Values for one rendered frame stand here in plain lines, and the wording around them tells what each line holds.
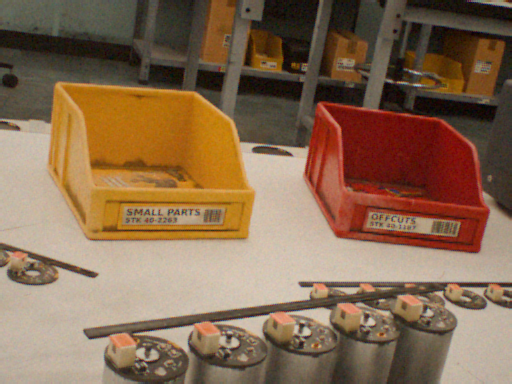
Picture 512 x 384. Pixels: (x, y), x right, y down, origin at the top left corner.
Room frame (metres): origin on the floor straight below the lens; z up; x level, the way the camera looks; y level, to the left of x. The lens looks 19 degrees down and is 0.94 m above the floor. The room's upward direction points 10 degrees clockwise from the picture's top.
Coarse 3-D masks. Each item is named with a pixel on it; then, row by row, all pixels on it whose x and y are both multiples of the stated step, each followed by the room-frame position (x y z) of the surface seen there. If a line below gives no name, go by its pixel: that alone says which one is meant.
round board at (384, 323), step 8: (376, 312) 0.29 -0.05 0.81; (376, 320) 0.28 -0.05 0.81; (384, 320) 0.28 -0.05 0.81; (392, 320) 0.28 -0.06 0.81; (336, 328) 0.27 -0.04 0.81; (360, 328) 0.27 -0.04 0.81; (368, 328) 0.27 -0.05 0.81; (376, 328) 0.27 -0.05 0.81; (384, 328) 0.27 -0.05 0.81; (392, 328) 0.27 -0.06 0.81; (352, 336) 0.26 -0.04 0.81; (360, 336) 0.26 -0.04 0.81; (368, 336) 0.27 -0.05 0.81; (376, 336) 0.27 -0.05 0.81; (392, 336) 0.27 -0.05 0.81
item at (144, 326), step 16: (400, 288) 0.31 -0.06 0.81; (416, 288) 0.31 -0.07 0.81; (432, 288) 0.32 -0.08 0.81; (272, 304) 0.28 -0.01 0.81; (288, 304) 0.28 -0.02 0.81; (304, 304) 0.28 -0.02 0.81; (320, 304) 0.28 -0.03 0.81; (336, 304) 0.29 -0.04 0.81; (144, 320) 0.25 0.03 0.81; (160, 320) 0.25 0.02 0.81; (176, 320) 0.25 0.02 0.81; (192, 320) 0.25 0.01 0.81; (208, 320) 0.26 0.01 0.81; (224, 320) 0.26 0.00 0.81; (96, 336) 0.23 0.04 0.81
